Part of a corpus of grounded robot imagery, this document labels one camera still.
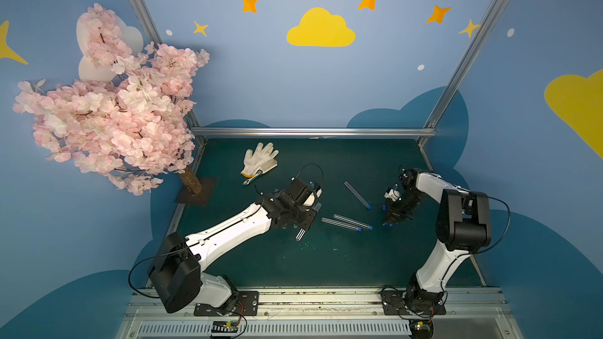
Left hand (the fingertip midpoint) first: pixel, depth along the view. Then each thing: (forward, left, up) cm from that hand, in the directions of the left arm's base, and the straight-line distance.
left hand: (313, 213), depth 80 cm
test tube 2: (+16, -20, -14) cm, 29 cm away
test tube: (-7, +4, -3) cm, 8 cm away
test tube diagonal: (+3, -17, -13) cm, 22 cm away
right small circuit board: (-31, -35, -16) cm, 50 cm away
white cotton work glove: (+36, +24, -14) cm, 45 cm away
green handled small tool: (+22, +29, -13) cm, 39 cm away
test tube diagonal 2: (+2, -12, -14) cm, 18 cm away
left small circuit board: (-32, +28, -16) cm, 45 cm away
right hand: (+4, -31, -11) cm, 33 cm away
